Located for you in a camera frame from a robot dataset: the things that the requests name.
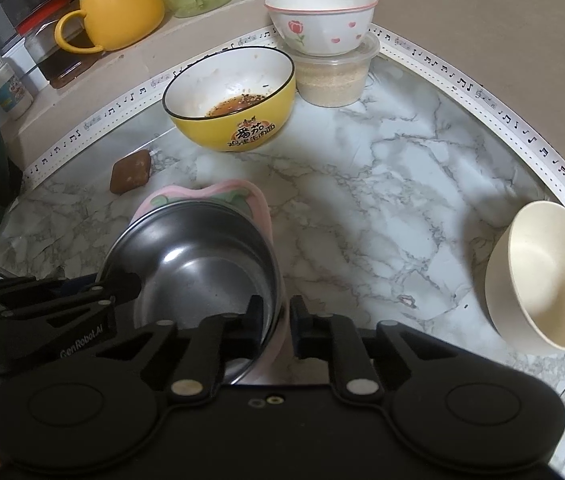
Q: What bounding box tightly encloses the brown block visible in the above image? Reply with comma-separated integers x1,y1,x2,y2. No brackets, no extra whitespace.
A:
110,150,151,195

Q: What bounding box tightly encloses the small white seasoning bottle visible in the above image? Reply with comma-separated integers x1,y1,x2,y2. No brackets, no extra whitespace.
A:
0,57,34,121

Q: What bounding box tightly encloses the yellow bowl black rim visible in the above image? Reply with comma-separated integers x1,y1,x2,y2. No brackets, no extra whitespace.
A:
162,46,297,152

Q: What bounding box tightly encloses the yellow mug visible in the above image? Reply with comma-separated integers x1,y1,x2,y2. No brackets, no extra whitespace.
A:
55,0,166,55

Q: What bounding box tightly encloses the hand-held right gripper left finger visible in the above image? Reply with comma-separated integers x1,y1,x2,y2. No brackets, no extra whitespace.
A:
112,295,266,402

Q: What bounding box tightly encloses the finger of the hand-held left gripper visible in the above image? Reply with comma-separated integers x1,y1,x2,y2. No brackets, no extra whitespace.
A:
0,273,142,306
0,295,136,329

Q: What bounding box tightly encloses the music note edge tape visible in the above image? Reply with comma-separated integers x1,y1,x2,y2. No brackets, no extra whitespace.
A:
22,22,565,223

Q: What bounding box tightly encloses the clear plastic lidded container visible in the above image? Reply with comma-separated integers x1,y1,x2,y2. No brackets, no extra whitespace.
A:
289,32,381,107

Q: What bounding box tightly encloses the cream bowl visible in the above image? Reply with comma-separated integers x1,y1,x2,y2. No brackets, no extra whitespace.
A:
485,201,565,356

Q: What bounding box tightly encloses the stainless steel bowl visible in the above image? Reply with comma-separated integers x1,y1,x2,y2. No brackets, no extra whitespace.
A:
100,203,283,386

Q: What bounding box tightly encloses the white floral bowl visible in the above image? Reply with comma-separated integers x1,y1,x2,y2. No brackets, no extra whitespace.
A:
264,0,379,57

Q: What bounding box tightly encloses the red lid sauce jar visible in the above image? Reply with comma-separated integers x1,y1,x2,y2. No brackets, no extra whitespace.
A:
14,9,94,89

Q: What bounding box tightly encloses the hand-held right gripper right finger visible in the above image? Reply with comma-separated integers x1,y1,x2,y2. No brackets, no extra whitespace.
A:
289,295,451,402

